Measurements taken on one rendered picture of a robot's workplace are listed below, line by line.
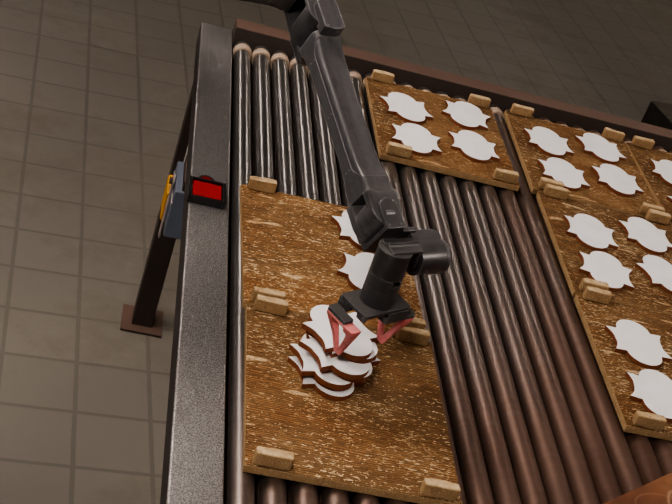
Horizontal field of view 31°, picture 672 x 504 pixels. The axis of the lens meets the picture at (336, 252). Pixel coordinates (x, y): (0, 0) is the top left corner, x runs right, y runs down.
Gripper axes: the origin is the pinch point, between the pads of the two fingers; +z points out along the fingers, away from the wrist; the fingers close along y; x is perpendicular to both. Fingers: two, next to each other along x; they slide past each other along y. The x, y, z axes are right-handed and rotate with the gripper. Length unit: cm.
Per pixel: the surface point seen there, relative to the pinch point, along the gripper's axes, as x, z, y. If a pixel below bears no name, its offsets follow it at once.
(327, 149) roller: 69, 10, 50
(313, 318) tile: 8.7, 0.7, -3.1
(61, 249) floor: 160, 101, 46
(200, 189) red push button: 59, 9, 9
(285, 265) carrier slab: 31.6, 8.5, 10.2
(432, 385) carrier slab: -5.8, 9.0, 15.9
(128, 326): 120, 101, 47
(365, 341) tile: 0.8, 0.8, 2.2
